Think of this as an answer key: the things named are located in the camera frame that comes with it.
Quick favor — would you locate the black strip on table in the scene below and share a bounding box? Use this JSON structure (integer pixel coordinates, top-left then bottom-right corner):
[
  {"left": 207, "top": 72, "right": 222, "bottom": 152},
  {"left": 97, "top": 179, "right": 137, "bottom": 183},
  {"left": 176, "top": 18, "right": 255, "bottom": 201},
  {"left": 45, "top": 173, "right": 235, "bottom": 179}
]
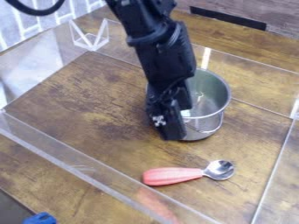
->
[{"left": 190, "top": 6, "right": 267, "bottom": 31}]

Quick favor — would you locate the pink handled metal spoon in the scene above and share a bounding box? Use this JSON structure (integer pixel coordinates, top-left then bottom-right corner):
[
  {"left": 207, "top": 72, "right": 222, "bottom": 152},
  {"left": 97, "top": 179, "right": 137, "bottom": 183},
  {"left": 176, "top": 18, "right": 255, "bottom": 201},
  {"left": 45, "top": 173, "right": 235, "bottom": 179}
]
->
[{"left": 143, "top": 160, "right": 235, "bottom": 186}]

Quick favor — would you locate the blue object at bottom edge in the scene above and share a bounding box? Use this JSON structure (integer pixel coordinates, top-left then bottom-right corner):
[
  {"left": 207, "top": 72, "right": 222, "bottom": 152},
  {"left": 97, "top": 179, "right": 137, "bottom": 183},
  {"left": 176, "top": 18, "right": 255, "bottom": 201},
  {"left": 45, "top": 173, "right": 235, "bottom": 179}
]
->
[{"left": 23, "top": 212, "right": 57, "bottom": 224}]

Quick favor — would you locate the stainless steel pot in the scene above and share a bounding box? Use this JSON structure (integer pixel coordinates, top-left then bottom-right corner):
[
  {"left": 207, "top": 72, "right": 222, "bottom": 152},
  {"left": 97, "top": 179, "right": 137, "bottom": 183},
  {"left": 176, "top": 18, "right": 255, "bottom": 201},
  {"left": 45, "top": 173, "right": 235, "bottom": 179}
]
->
[{"left": 144, "top": 67, "right": 232, "bottom": 142}]

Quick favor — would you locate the clear acrylic enclosure wall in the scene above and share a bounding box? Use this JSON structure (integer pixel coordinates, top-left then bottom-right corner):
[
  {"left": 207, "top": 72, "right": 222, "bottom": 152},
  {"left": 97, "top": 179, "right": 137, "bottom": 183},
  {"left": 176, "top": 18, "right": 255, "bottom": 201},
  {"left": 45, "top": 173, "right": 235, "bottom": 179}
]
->
[{"left": 0, "top": 17, "right": 299, "bottom": 224}]

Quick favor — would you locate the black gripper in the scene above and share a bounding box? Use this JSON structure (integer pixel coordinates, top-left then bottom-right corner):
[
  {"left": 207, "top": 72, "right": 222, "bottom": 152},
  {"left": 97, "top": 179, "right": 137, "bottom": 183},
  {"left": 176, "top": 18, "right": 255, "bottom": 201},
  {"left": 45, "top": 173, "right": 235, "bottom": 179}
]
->
[{"left": 125, "top": 20, "right": 196, "bottom": 141}]

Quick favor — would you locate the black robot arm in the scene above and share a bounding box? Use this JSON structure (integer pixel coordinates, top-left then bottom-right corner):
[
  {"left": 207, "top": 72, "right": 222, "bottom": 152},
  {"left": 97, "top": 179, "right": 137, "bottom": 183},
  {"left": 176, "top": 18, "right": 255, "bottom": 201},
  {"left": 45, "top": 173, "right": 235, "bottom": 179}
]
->
[{"left": 107, "top": 0, "right": 196, "bottom": 140}]

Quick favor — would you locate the clear acrylic corner bracket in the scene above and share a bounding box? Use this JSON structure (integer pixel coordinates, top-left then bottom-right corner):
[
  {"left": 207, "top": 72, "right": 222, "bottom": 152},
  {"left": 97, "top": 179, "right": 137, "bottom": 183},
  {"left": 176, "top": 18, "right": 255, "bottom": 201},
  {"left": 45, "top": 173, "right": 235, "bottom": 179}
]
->
[{"left": 69, "top": 20, "right": 109, "bottom": 52}]

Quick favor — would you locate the black cable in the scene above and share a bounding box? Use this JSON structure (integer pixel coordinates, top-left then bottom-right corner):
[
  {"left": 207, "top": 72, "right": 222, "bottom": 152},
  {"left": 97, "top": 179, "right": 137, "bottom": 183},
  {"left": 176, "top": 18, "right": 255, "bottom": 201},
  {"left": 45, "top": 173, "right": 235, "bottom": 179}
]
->
[{"left": 4, "top": 0, "right": 68, "bottom": 18}]

